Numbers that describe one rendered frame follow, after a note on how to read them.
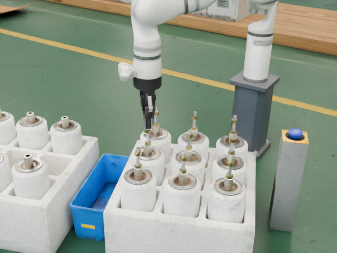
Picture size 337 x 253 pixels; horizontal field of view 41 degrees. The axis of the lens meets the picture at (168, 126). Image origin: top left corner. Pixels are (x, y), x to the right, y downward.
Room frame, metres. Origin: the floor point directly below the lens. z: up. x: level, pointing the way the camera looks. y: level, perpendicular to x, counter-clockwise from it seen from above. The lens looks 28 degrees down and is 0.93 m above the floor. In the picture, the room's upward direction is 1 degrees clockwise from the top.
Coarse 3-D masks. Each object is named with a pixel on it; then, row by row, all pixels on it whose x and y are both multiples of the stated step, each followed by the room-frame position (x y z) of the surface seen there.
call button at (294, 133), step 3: (291, 129) 1.14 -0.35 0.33; (294, 129) 1.14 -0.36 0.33; (297, 129) 1.14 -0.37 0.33; (288, 132) 1.12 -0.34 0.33; (291, 132) 1.12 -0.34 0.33; (294, 132) 1.12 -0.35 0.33; (297, 132) 1.12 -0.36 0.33; (300, 132) 1.12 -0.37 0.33; (291, 135) 1.11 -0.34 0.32; (294, 135) 1.11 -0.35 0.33; (297, 135) 1.11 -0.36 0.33; (300, 135) 1.11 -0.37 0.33; (294, 138) 1.11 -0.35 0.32; (297, 138) 1.11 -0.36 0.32
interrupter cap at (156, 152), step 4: (140, 148) 1.14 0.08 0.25; (152, 148) 1.14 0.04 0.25; (156, 148) 1.14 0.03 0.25; (152, 152) 1.12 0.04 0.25; (156, 152) 1.12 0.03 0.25; (160, 152) 1.12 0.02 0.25; (140, 156) 1.10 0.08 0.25; (144, 156) 1.10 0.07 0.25; (148, 156) 1.10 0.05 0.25; (152, 156) 1.10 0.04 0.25; (156, 156) 1.10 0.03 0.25; (144, 160) 1.08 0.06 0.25; (148, 160) 1.08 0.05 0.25
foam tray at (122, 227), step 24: (168, 168) 1.15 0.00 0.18; (120, 192) 1.02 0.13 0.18; (120, 216) 0.93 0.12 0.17; (144, 216) 0.92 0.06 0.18; (168, 216) 0.93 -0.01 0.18; (120, 240) 0.93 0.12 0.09; (144, 240) 0.92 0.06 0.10; (168, 240) 0.91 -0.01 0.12; (192, 240) 0.90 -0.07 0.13; (216, 240) 0.89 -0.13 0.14; (240, 240) 0.88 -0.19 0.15
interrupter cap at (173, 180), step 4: (172, 176) 1.00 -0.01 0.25; (176, 176) 1.00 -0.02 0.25; (188, 176) 1.00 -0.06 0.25; (192, 176) 1.00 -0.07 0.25; (168, 180) 0.98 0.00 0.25; (172, 180) 0.98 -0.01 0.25; (176, 180) 0.99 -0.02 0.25; (188, 180) 0.99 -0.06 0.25; (192, 180) 0.98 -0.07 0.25; (196, 180) 0.98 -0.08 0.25; (172, 184) 0.96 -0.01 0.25; (176, 184) 0.96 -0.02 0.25; (180, 184) 0.97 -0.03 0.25; (184, 184) 0.97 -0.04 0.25; (188, 184) 0.97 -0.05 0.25; (192, 184) 0.97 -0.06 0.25; (196, 184) 0.97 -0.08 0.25; (176, 188) 0.95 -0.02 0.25; (180, 188) 0.95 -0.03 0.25; (184, 188) 0.95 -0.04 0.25; (188, 188) 0.95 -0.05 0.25; (192, 188) 0.95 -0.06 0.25
